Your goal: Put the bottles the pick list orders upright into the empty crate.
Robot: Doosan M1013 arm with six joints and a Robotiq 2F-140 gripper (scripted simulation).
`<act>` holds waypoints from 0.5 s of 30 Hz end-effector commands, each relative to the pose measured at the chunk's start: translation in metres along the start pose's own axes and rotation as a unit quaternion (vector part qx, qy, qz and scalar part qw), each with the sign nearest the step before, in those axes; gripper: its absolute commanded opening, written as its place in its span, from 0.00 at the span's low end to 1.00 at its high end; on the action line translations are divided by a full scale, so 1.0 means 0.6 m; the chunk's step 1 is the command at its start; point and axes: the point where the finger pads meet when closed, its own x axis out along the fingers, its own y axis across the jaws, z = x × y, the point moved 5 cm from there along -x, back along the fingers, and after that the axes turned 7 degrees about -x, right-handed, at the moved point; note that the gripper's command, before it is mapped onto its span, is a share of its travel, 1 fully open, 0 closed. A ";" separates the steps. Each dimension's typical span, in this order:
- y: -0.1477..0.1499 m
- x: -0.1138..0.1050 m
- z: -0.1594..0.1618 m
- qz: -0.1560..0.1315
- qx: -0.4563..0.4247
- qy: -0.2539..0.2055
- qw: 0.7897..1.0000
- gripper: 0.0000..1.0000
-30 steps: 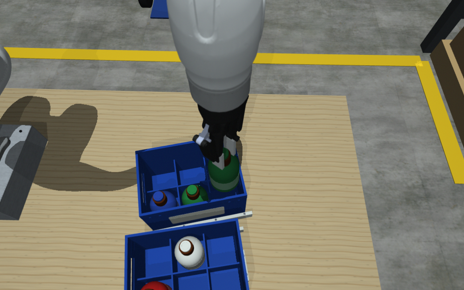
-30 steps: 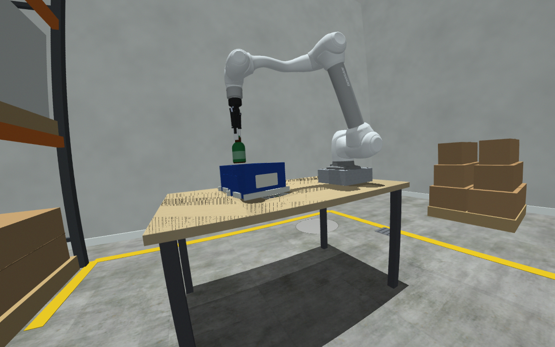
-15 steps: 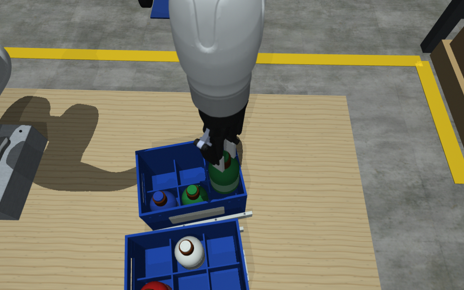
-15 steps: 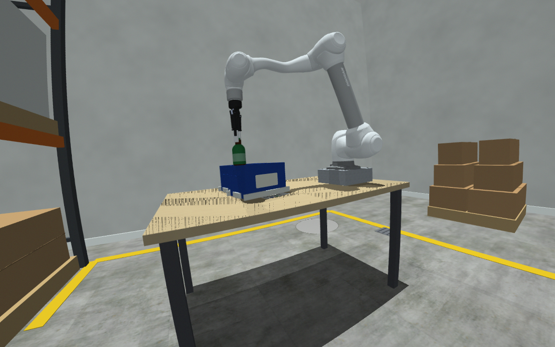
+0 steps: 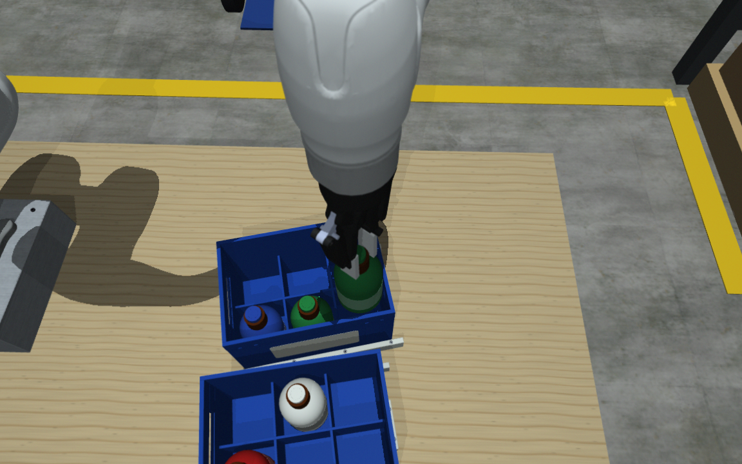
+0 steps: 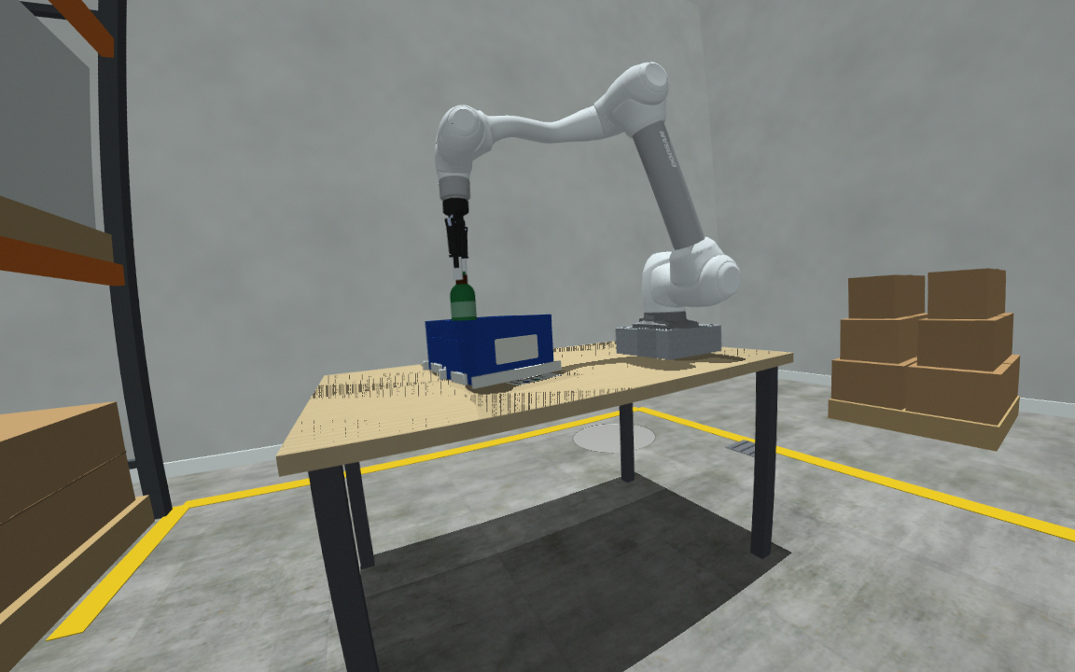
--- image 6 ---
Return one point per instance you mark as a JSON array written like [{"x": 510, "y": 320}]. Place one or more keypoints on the blue crate with dividers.
[
  {"x": 435, "y": 343},
  {"x": 495, "y": 344}
]

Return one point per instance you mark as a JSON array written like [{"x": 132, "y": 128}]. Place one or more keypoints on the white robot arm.
[{"x": 700, "y": 275}]

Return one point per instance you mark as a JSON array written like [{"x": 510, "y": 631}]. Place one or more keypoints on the green bottle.
[{"x": 463, "y": 303}]

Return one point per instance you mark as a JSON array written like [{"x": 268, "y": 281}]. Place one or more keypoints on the white pick list paper strip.
[{"x": 533, "y": 379}]

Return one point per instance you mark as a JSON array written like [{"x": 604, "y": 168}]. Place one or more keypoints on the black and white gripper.
[{"x": 457, "y": 235}]

